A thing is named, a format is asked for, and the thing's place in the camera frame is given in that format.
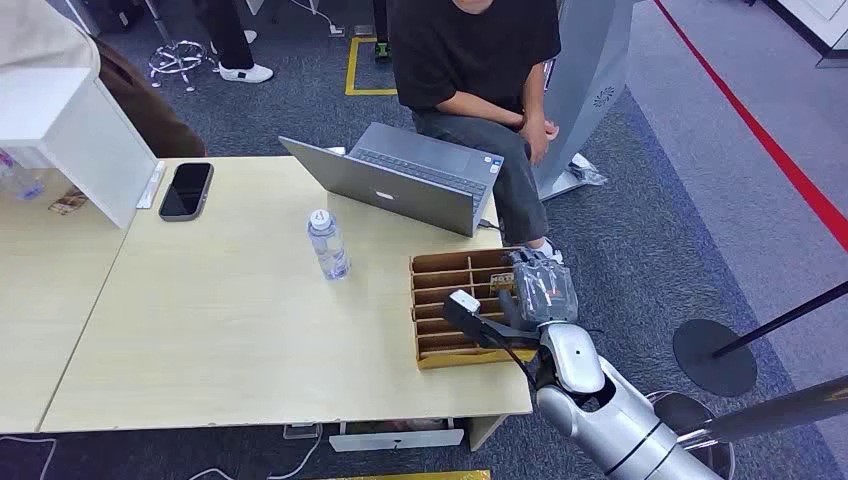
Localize chrome stool base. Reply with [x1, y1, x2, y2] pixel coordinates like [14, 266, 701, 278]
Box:
[146, 38, 219, 93]

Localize brown cardboard card organizer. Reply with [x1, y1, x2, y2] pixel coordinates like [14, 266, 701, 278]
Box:
[409, 247, 539, 372]

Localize patterned snack packet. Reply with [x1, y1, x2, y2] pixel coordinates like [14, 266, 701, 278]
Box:
[47, 188, 89, 217]

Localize white cable with plug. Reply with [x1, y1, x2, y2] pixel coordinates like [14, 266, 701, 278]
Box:
[288, 0, 346, 38]

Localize person's left hand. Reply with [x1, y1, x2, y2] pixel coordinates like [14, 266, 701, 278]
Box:
[520, 117, 552, 168]

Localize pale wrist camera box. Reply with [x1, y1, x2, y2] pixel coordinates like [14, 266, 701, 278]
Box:
[442, 289, 484, 327]

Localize black smartphone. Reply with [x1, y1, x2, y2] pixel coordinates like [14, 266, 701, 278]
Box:
[158, 162, 215, 223]

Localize seated person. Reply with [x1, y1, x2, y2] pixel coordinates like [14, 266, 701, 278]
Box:
[387, 0, 566, 265]

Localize black stanchion with round base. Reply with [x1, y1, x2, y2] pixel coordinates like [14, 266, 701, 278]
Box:
[672, 280, 848, 398]

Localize white box cabinet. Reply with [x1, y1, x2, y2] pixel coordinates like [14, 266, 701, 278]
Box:
[0, 66, 160, 231]

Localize clear plastic water bottle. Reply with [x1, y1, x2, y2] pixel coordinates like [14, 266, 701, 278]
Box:
[306, 208, 352, 282]

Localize grey kiosk stand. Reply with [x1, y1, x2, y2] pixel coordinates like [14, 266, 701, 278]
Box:
[533, 0, 639, 203]

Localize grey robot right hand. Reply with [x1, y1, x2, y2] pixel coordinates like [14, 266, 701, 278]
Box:
[498, 248, 580, 333]

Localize grey open laptop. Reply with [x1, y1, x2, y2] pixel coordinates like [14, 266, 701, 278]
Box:
[278, 122, 505, 238]

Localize small clear bottle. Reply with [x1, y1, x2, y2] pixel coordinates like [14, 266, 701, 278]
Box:
[0, 150, 46, 202]

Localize black post with green foot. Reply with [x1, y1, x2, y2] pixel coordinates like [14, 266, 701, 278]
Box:
[372, 0, 393, 65]

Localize standing person with white shoes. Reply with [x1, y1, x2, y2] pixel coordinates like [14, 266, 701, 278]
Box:
[197, 0, 276, 85]

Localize white under-desk tray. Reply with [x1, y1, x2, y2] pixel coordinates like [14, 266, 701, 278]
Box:
[328, 427, 466, 454]

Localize chrome stanchion with round base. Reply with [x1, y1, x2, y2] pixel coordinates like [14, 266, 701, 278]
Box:
[645, 375, 848, 480]

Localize white floor cable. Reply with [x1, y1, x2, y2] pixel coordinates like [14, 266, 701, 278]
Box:
[187, 423, 326, 480]

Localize clear plastic bag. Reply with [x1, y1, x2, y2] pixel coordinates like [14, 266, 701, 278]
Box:
[566, 152, 609, 187]

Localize white furniture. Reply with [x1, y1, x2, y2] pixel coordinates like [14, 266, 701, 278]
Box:
[761, 0, 848, 70]

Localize white flat strip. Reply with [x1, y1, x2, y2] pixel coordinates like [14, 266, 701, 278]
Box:
[135, 160, 166, 211]

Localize person beside white cabinet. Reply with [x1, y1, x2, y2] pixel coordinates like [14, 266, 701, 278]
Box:
[0, 0, 207, 160]

